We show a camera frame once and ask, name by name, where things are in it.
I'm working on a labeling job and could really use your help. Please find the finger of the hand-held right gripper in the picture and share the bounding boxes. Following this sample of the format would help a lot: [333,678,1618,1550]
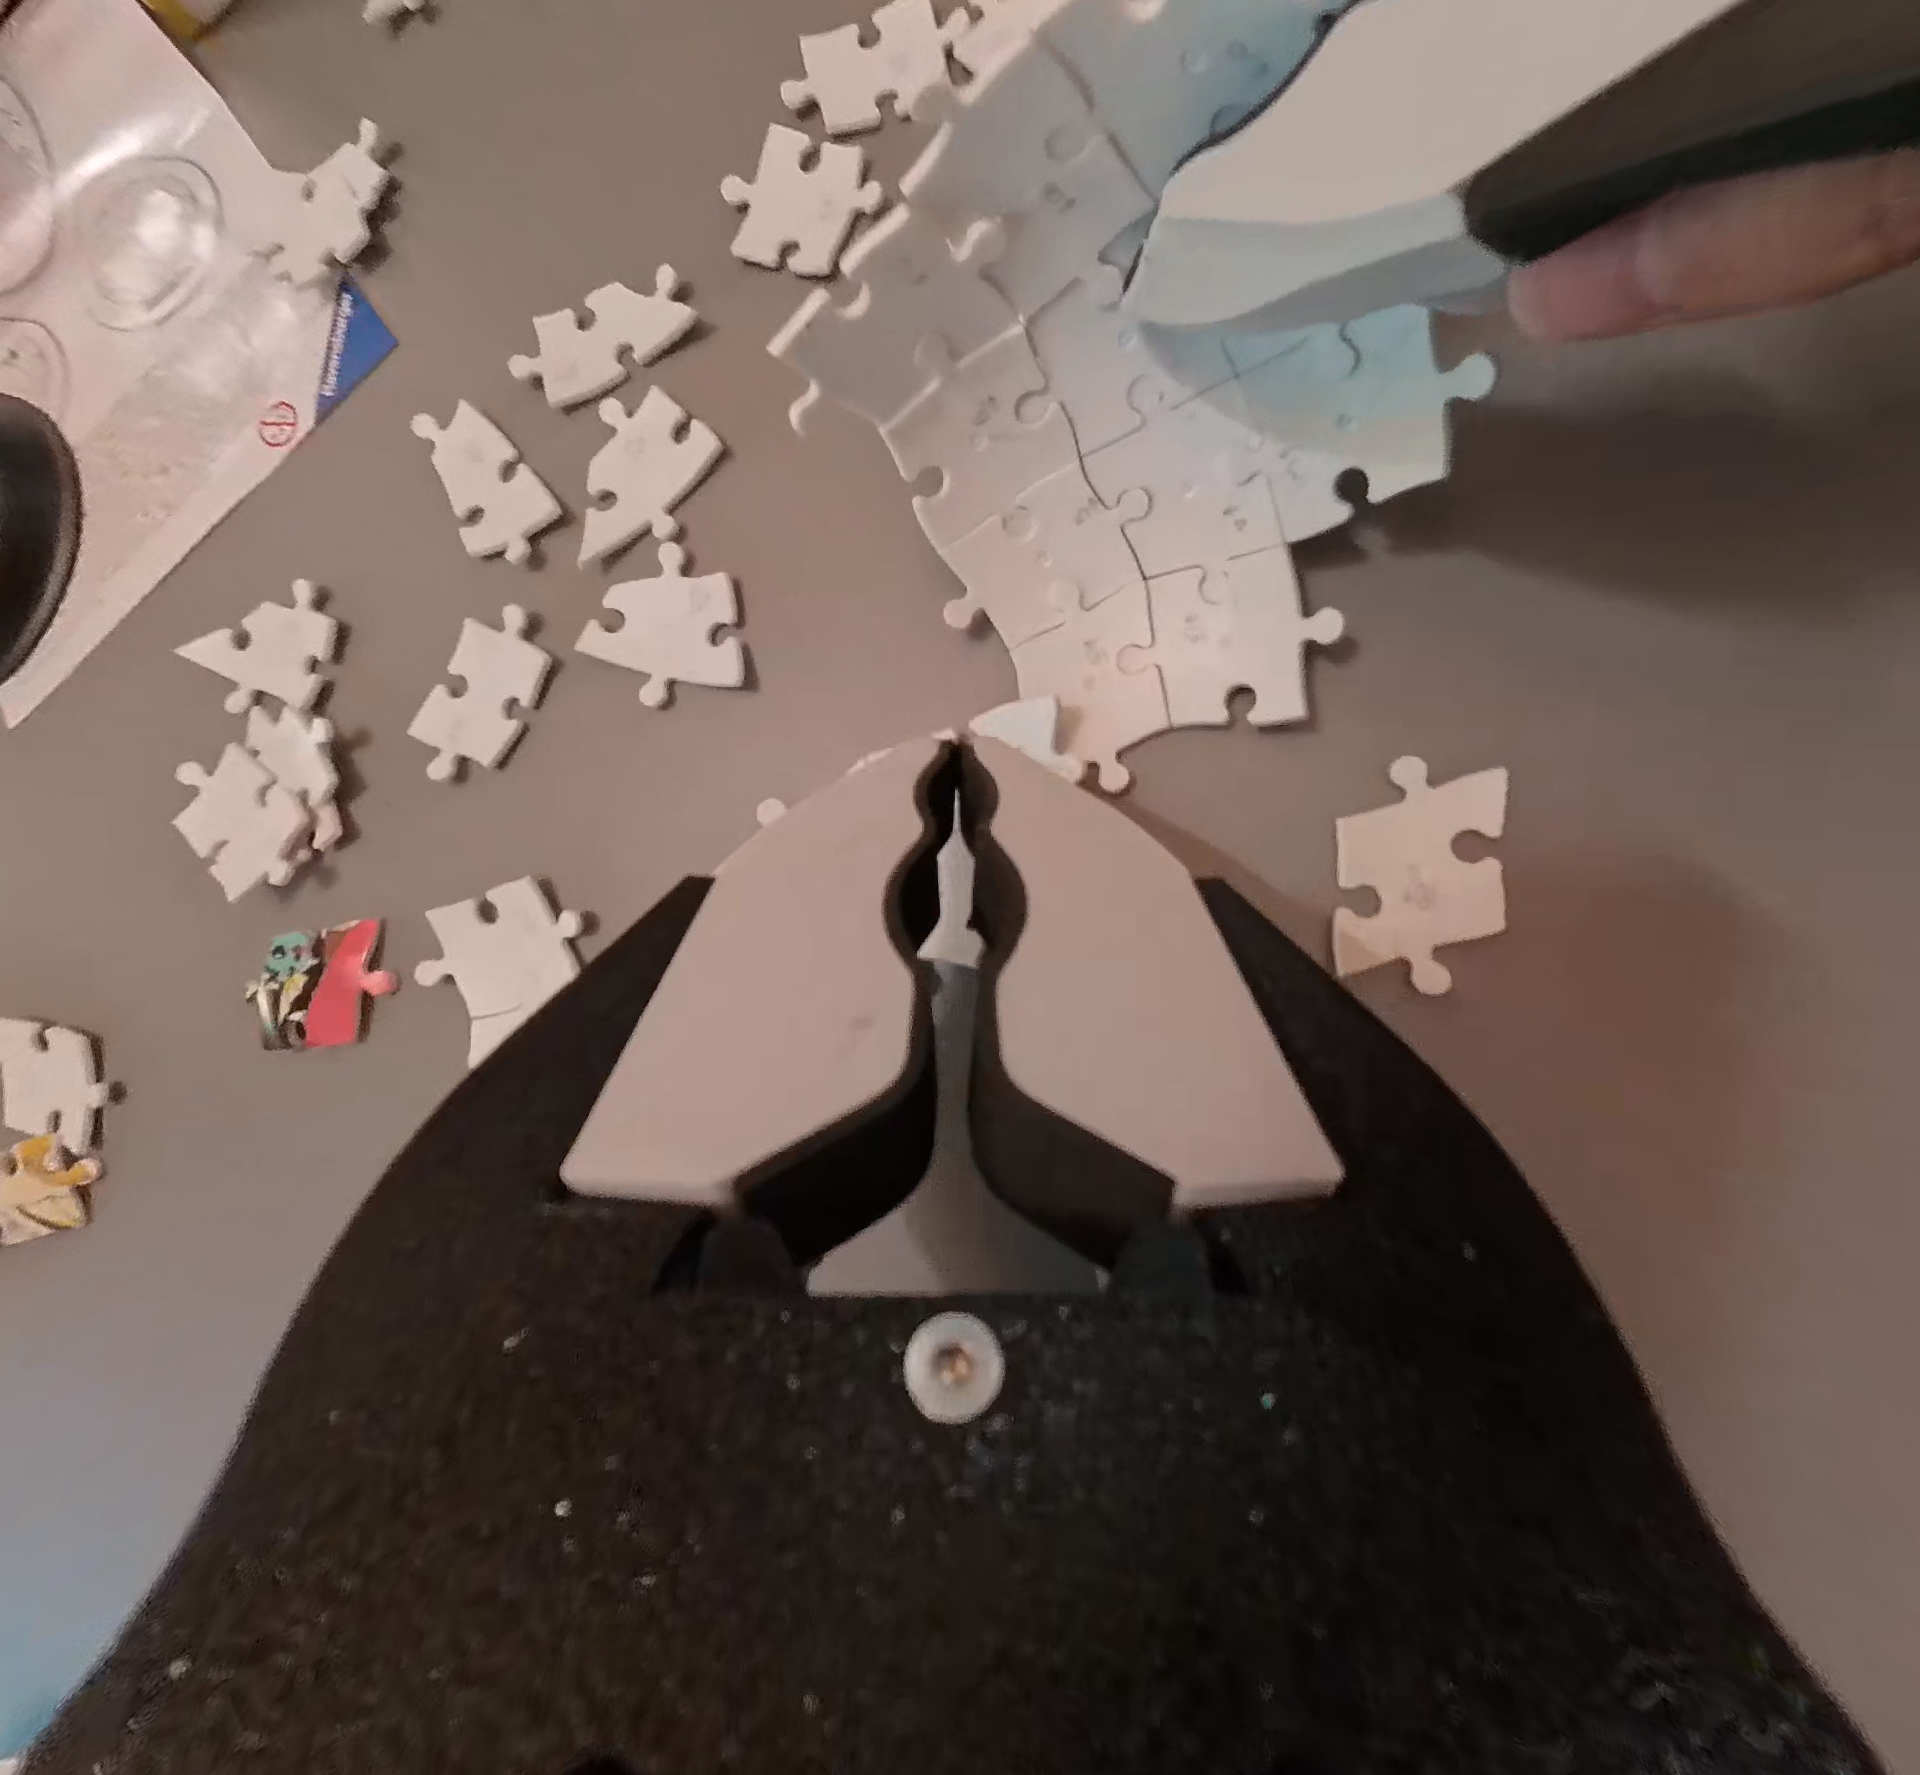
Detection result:
[1123,0,1920,326]

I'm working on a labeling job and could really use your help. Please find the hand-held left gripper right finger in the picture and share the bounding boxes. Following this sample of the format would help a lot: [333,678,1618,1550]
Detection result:
[956,737,1347,1222]

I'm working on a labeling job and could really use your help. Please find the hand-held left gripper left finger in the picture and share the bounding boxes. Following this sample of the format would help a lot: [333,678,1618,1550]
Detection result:
[553,737,967,1229]

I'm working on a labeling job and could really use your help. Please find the joined pair of puzzle pieces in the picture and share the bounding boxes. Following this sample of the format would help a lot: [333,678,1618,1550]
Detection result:
[415,876,589,1068]

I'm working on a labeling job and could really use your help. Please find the white puzzle pieces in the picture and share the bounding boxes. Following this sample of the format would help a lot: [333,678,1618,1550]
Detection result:
[0,0,1513,1152]

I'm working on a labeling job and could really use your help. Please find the assembled curved puzzle section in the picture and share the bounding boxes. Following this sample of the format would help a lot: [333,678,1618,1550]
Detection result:
[767,0,1501,795]

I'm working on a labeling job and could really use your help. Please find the red and teal puzzle piece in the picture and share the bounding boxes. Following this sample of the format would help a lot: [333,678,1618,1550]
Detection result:
[245,917,400,1054]

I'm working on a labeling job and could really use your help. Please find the yellow and white puzzle piece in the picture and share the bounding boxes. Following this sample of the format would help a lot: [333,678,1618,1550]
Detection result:
[0,1135,105,1246]

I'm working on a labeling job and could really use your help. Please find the person's right hand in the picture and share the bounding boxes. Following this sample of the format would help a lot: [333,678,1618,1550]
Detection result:
[1509,146,1920,344]

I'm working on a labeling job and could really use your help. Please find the printed instruction leaflet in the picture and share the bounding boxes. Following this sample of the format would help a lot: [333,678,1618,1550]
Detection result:
[0,0,405,731]

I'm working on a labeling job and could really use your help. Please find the black round display stand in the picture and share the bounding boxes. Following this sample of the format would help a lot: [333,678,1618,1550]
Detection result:
[0,396,84,687]

